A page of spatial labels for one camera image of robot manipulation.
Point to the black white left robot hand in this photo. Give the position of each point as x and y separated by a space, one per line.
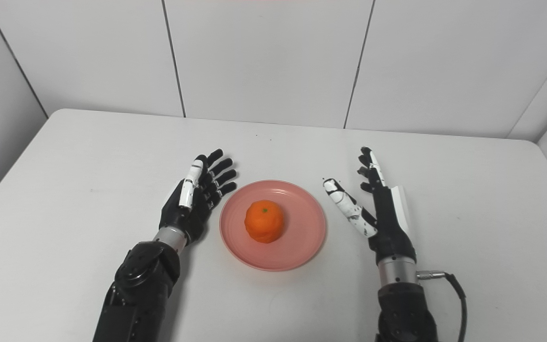
185 213

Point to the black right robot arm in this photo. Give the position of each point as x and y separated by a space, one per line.
401 308

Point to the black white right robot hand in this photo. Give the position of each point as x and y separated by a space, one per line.
390 223

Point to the pink round plate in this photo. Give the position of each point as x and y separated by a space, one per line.
302 228

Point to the orange fruit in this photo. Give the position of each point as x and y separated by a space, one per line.
264 222

